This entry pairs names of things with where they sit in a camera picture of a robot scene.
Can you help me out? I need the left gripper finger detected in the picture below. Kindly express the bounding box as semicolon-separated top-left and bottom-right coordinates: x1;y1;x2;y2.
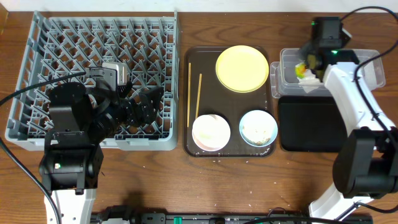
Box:
118;81;132;98
139;86;164;124

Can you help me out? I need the green orange snack wrapper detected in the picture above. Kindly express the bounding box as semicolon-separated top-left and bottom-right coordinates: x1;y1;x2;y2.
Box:
295;62;308;79

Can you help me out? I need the white paper napkin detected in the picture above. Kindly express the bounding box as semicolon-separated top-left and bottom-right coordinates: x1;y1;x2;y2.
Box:
297;69;322;93

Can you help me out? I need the short wooden chopstick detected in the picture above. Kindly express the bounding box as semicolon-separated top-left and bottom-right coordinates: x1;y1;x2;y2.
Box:
195;73;203;119

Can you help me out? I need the white cup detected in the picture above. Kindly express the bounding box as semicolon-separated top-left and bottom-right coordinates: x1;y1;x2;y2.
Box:
192;114;231;150

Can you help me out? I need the light blue bowl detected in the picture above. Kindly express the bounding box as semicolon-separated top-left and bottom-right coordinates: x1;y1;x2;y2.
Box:
239;110;278;147

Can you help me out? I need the long wooden chopstick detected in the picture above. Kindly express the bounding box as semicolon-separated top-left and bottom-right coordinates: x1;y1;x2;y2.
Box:
187;62;192;128

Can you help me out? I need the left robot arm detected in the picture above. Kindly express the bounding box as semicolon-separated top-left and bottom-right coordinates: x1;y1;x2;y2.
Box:
39;82;164;223

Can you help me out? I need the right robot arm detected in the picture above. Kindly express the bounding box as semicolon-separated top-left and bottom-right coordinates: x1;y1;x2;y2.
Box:
300;17;397;222

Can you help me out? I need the grey dishwasher rack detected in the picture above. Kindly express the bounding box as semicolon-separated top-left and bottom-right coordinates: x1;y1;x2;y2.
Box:
5;12;180;151

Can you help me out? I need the clear plastic bin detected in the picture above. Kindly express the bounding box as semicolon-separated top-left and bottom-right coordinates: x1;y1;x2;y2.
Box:
269;48;386;98

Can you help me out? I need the dark brown serving tray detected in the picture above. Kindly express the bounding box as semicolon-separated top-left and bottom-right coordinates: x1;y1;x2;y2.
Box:
183;46;275;157

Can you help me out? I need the white saucer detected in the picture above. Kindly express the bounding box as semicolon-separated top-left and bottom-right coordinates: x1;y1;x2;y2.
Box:
192;133;220;152

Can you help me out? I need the black rectangular tray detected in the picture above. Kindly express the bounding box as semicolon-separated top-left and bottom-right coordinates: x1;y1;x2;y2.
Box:
278;96;347;152

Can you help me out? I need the yellow plate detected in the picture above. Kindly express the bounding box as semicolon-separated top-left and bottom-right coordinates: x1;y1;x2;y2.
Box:
215;45;269;93

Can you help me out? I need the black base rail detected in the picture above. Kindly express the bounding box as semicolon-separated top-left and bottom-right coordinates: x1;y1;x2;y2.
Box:
90;205;374;224

